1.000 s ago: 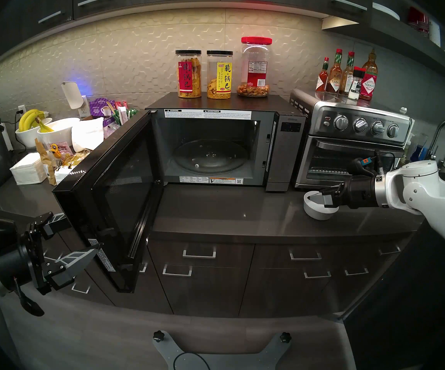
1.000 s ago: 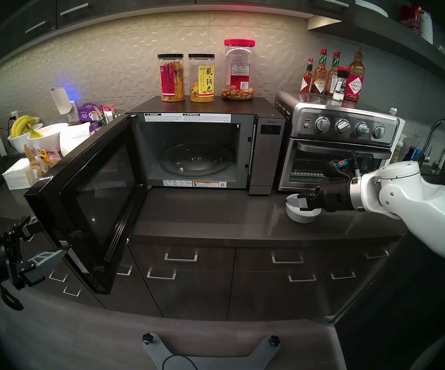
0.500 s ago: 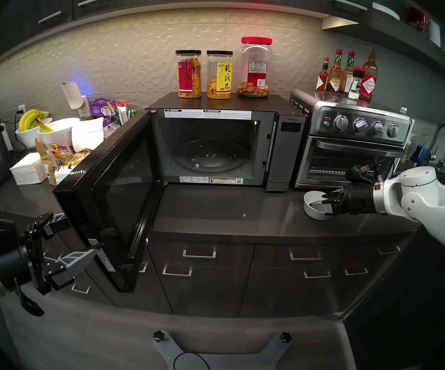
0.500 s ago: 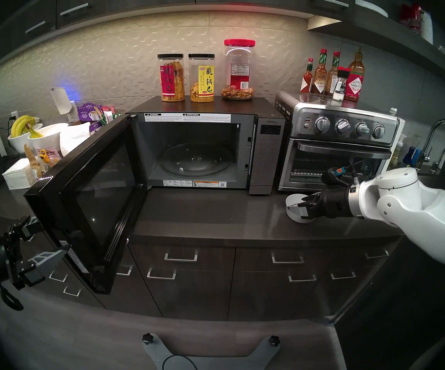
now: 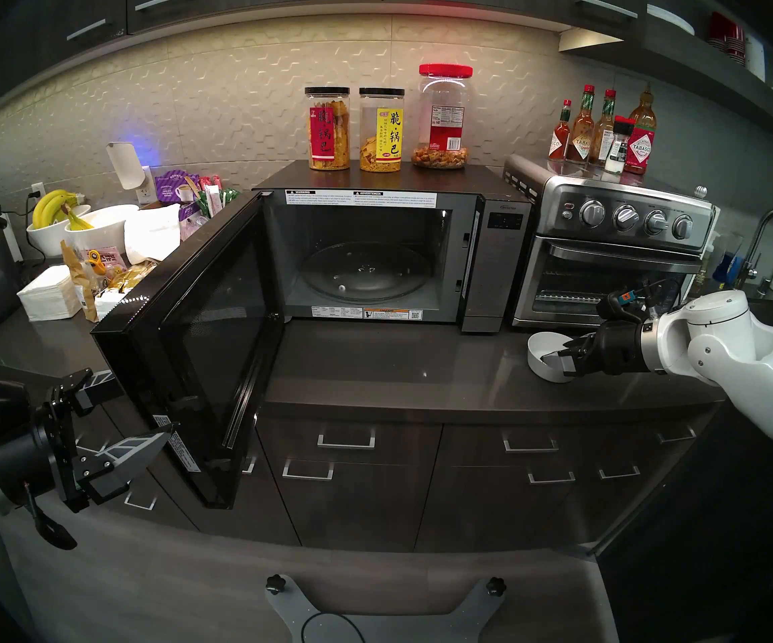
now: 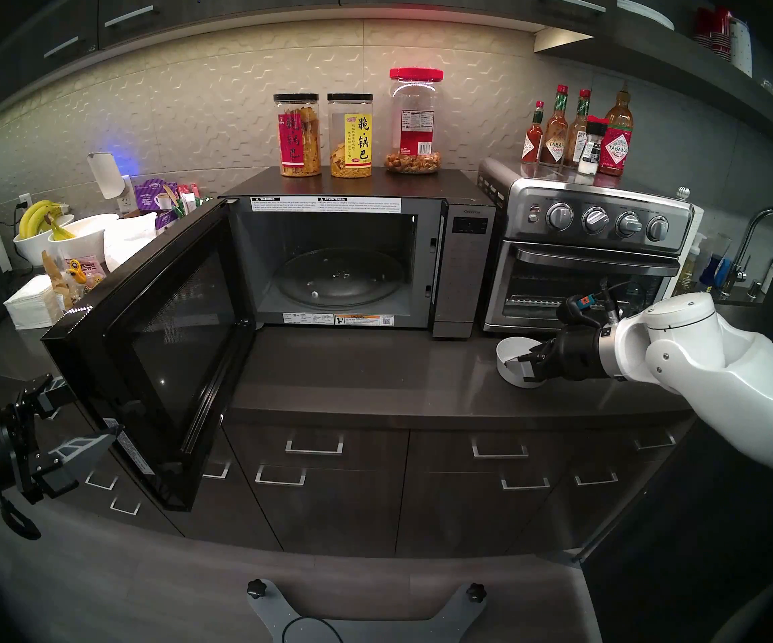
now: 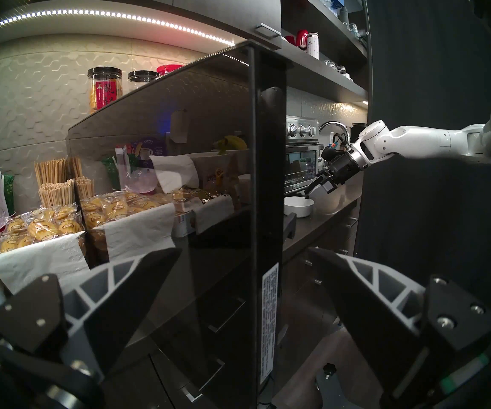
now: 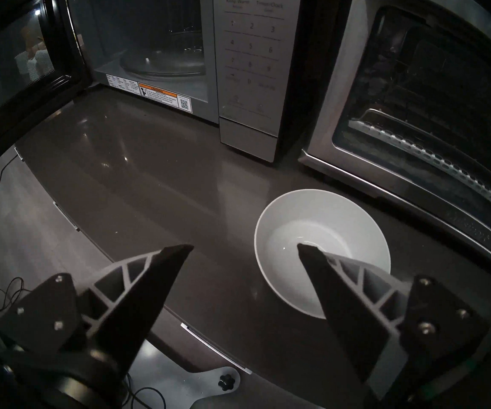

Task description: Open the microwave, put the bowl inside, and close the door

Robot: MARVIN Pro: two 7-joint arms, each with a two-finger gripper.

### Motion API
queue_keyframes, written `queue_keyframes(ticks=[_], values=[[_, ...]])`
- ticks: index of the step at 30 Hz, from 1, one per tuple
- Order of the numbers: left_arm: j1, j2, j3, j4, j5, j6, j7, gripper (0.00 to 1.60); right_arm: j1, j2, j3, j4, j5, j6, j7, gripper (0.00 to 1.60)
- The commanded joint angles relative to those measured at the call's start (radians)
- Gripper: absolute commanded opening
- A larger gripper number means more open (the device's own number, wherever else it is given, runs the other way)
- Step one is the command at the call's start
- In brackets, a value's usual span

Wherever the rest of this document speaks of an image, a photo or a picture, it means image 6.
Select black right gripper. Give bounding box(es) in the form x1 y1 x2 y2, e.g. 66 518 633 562
517 327 605 382

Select small white bowl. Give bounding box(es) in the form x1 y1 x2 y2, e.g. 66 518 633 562
496 336 549 388

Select black glass microwave door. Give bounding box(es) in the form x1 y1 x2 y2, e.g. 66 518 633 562
41 198 258 512

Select glass microwave turntable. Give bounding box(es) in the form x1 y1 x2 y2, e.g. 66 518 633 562
279 248 406 307

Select white plate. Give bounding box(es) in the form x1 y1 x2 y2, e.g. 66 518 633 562
618 0 675 31

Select white napkin stack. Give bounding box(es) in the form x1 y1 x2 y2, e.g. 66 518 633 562
3 275 65 331

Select cartoon print snack bag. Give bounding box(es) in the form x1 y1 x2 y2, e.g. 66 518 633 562
41 250 107 314

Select stainless steel toaster oven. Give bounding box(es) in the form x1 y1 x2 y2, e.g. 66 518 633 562
477 158 695 334

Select clear soap bottle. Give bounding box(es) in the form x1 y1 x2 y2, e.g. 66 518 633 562
680 236 707 293

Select white fruit bowl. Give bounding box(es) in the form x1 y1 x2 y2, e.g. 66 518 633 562
13 214 75 267

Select large white bowl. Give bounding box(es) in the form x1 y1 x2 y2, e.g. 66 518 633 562
48 213 120 269

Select crumpled white paper napkin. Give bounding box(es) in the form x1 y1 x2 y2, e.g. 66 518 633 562
104 214 159 273

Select bunch of yellow bananas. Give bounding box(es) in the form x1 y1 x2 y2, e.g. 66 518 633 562
18 200 76 242

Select black lid spice shaker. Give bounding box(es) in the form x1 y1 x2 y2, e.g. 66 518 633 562
577 116 609 176

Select small red hot sauce bottle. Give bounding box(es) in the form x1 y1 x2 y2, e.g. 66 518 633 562
522 100 546 165

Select brown hot sauce bottle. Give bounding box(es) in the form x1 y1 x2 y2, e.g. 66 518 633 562
540 85 571 167

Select large Tabasco sauce bottle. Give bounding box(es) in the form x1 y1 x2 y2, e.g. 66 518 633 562
599 82 635 177

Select green hot sauce bottle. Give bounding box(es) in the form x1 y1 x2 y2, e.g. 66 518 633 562
564 89 592 169

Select chrome sink faucet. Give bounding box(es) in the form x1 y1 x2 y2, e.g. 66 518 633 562
721 208 773 301

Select clear jar red lid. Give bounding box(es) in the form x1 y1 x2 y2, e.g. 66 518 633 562
385 67 445 175

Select snack jar yellow label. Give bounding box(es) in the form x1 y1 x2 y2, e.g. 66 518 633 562
327 93 374 179

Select snack jar pink label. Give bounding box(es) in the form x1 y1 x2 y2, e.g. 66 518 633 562
274 93 323 177

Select stack of red cups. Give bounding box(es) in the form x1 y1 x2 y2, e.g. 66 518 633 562
693 7 734 61

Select white can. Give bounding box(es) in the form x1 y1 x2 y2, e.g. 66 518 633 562
729 17 754 78

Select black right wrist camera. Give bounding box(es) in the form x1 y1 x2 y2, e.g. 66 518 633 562
556 291 623 329

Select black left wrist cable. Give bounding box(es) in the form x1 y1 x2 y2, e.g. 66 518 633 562
0 478 43 541

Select white wall night light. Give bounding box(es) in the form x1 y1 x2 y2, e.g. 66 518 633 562
87 153 126 200

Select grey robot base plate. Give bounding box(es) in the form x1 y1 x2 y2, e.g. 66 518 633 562
247 579 488 643

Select dark wall shelf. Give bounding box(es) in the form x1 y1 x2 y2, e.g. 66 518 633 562
534 0 773 157

